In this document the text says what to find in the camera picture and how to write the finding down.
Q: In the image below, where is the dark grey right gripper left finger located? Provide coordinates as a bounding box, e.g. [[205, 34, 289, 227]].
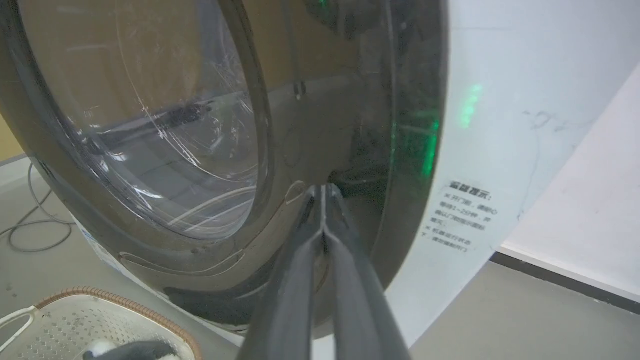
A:
[[236, 184, 327, 360]]

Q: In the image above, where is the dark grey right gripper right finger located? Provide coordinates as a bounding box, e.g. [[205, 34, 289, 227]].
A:
[[325, 183, 413, 360]]

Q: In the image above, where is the round dark washing machine door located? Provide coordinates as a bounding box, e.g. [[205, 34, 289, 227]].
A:
[[0, 0, 449, 341]]

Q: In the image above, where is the white washing machine body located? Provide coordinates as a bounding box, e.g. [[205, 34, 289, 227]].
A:
[[70, 0, 640, 360]]

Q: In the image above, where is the clear notice sticker black text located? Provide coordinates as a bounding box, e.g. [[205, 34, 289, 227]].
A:
[[419, 180, 501, 256]]

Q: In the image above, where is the dark cloth in basket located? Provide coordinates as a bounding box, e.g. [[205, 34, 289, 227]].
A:
[[82, 340, 181, 360]]

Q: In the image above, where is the white perforated laundry basket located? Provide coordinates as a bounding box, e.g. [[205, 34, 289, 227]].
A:
[[0, 286, 203, 360]]

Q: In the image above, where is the grey cable on floor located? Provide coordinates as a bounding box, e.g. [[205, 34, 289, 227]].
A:
[[0, 162, 76, 253]]

